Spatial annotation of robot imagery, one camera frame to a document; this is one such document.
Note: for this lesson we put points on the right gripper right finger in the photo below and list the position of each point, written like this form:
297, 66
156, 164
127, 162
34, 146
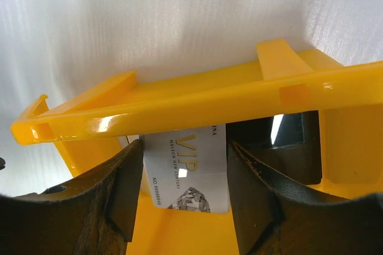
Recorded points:
274, 214

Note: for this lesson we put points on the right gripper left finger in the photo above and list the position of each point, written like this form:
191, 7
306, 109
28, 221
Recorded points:
93, 213

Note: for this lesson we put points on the yellow plastic bin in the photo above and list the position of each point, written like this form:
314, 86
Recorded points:
96, 125

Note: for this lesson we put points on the silver VIP card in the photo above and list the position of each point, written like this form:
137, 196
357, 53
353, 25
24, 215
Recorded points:
187, 169

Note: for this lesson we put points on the black card in bin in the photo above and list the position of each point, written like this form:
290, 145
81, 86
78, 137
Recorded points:
289, 143

